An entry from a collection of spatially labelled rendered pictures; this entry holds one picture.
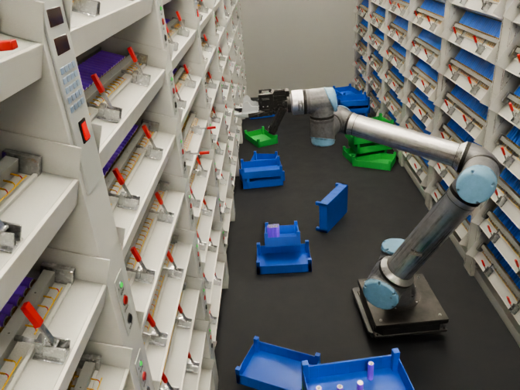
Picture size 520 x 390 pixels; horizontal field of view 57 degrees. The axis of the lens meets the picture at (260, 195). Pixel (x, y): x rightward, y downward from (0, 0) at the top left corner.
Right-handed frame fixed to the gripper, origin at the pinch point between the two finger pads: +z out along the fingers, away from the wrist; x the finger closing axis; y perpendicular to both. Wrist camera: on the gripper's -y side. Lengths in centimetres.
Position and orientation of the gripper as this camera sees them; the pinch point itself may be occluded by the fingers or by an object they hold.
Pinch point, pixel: (237, 113)
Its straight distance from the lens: 182.2
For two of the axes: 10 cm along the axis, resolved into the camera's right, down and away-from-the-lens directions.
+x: 0.0, 4.6, -8.9
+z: -10.0, 0.9, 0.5
